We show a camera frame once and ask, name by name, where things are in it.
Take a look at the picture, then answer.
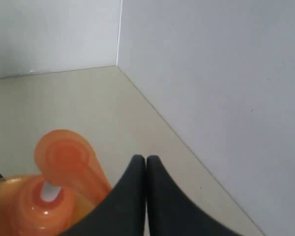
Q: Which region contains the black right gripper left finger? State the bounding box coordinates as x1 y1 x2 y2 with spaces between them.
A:
62 155 146 236

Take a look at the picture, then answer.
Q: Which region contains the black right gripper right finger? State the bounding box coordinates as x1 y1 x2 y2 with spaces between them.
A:
146 155 239 236

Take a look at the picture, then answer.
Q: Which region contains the orange dish soap pump bottle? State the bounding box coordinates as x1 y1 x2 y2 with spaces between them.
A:
0 129 112 236

